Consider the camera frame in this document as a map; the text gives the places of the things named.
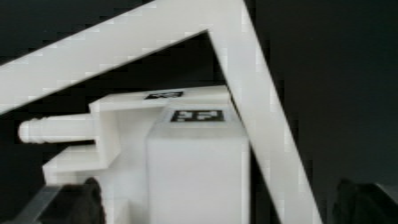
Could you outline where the white chair seat part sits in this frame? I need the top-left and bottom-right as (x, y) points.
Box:
(18, 86), (231, 224)

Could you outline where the white chair leg with tag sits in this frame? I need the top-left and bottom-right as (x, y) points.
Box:
(146, 105), (251, 224)

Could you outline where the white L-shaped fence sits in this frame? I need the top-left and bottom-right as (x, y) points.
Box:
(0, 0), (322, 224)

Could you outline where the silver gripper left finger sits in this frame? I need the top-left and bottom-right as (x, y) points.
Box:
(20, 178), (105, 224)

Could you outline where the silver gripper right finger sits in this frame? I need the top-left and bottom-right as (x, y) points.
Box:
(333, 179), (398, 224)

